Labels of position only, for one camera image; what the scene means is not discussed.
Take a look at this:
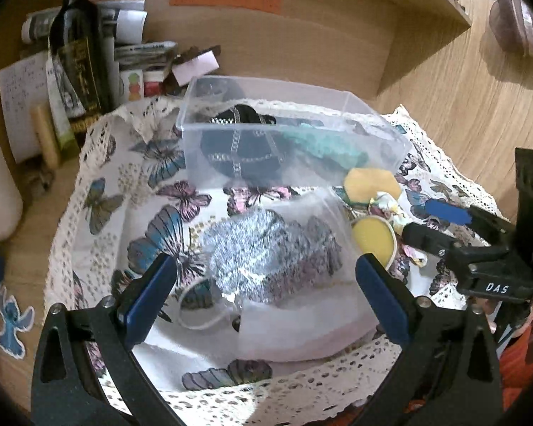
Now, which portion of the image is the floral fabric scrunchie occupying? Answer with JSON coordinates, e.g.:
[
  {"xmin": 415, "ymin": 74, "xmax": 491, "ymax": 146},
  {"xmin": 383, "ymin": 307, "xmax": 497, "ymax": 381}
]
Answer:
[{"xmin": 368, "ymin": 191, "xmax": 427, "ymax": 268}]

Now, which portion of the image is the yellow sponge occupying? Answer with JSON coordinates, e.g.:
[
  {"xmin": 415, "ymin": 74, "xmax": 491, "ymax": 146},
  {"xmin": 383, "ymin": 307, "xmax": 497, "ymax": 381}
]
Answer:
[{"xmin": 343, "ymin": 167, "xmax": 402, "ymax": 206}]

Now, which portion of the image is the bagged grey scrunchie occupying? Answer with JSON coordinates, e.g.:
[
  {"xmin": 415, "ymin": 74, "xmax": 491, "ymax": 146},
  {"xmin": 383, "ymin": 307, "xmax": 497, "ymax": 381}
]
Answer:
[{"xmin": 199, "ymin": 187, "xmax": 361, "ymax": 306}]

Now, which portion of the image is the blue cartoon sticker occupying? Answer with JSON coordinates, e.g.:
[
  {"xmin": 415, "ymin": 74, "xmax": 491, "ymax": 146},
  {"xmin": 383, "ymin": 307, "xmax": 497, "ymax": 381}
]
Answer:
[{"xmin": 0, "ymin": 286, "xmax": 35, "ymax": 360}]

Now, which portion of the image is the teal knitted cloth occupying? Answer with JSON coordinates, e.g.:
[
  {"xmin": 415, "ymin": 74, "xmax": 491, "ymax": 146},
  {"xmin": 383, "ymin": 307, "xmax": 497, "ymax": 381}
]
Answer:
[{"xmin": 283, "ymin": 126, "xmax": 370, "ymax": 171}]

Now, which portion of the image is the butterfly print tablecloth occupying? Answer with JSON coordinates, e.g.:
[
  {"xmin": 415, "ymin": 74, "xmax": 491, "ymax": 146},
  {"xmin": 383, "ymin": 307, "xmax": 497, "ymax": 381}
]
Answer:
[{"xmin": 43, "ymin": 94, "xmax": 506, "ymax": 426}]

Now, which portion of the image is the brown plastic bag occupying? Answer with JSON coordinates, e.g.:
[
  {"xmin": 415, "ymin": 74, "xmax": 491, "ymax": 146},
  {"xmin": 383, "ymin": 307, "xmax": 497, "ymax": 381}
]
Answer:
[{"xmin": 489, "ymin": 0, "xmax": 533, "ymax": 58}]

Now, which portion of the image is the clear plastic bin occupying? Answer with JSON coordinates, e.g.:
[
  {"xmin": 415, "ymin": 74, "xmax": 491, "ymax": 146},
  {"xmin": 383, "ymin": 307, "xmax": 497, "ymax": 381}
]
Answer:
[{"xmin": 178, "ymin": 75, "xmax": 411, "ymax": 190}]

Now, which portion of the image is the pink notepad block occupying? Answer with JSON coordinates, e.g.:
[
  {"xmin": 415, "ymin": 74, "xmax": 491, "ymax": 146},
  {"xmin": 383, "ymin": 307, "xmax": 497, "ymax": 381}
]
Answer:
[{"xmin": 171, "ymin": 51, "xmax": 219, "ymax": 87}]

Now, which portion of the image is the white handwritten note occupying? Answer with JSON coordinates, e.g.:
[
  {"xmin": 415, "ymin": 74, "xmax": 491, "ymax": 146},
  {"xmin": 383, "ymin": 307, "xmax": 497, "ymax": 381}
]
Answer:
[{"xmin": 0, "ymin": 51, "xmax": 48, "ymax": 164}]

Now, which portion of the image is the dark wine bottle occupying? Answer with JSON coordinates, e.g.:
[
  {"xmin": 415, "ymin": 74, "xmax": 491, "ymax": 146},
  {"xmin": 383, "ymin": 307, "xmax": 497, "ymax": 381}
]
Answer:
[{"xmin": 47, "ymin": 0, "xmax": 114, "ymax": 137}]

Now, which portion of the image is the black hat with chains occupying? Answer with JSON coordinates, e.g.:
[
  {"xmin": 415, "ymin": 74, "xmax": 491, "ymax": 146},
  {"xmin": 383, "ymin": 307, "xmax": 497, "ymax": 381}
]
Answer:
[{"xmin": 200, "ymin": 104, "xmax": 290, "ymax": 187}]

